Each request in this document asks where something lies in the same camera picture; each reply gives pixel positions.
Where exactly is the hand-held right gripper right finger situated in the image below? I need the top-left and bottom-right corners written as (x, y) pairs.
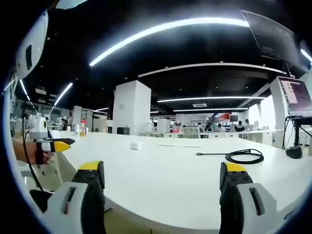
top-left (219, 161), bottom-right (278, 234)

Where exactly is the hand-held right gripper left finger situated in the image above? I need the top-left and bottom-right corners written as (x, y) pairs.
top-left (47, 160), bottom-right (106, 234)

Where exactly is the black Type-C cable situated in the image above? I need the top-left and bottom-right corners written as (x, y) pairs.
top-left (196, 148), bottom-right (265, 164)

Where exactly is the white desk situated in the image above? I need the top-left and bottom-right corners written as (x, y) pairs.
top-left (48, 130), bottom-right (311, 232)

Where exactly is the person's left hand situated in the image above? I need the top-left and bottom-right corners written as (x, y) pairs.
top-left (34, 142), bottom-right (53, 165)

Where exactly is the white worn device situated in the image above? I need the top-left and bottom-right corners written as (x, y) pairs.
top-left (15, 9), bottom-right (50, 80)

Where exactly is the computer monitor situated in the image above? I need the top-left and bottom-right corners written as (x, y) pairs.
top-left (276, 76), bottom-right (312, 118)

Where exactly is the long ceiling light strip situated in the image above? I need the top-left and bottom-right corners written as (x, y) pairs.
top-left (89, 16), bottom-right (250, 67)

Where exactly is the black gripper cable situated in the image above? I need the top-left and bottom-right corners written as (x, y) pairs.
top-left (22, 116), bottom-right (45, 194)

